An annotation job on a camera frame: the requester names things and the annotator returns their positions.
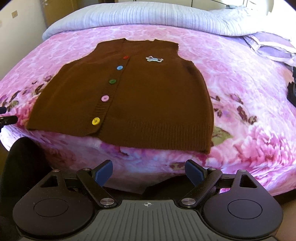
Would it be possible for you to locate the brown knitted vest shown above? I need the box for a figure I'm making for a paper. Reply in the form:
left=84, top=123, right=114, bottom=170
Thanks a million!
left=26, top=39, right=214, bottom=153

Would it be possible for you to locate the pink rose blanket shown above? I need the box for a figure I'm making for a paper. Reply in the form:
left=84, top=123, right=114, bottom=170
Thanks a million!
left=1, top=25, right=295, bottom=195

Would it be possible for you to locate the wooden door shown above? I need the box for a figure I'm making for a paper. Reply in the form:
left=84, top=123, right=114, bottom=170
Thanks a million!
left=41, top=0, right=78, bottom=27

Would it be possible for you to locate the purple pillow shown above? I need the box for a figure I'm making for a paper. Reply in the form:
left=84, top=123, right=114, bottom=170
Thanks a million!
left=243, top=32, right=295, bottom=66

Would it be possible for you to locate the lavender striped quilt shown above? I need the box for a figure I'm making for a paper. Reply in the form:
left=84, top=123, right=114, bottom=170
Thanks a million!
left=42, top=1, right=296, bottom=40

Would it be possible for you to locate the wall socket plate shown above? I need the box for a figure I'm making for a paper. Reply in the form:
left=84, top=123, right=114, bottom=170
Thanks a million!
left=11, top=10, right=18, bottom=18

